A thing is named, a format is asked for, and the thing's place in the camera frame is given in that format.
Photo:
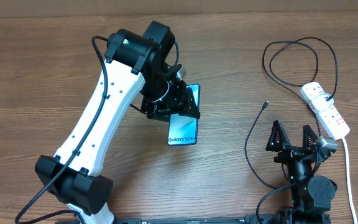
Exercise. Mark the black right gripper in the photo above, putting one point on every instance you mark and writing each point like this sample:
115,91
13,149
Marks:
289,152

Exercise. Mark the brown cardboard backdrop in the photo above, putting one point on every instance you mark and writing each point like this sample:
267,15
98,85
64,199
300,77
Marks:
58,8

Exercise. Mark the white power strip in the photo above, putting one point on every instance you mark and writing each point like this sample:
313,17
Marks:
331,120

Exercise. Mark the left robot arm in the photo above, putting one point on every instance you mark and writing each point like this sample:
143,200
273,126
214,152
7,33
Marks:
132,64

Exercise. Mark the blue Galaxy smartphone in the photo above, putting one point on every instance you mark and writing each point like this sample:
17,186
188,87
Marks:
183,130

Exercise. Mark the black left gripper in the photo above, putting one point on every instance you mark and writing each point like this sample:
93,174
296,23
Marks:
182,102

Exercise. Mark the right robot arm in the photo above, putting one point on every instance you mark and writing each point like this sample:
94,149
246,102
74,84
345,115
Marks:
311,194

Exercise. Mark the white USB charger plug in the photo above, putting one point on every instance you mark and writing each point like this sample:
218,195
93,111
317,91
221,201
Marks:
321,102

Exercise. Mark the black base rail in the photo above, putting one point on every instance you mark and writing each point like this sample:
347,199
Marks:
248,219

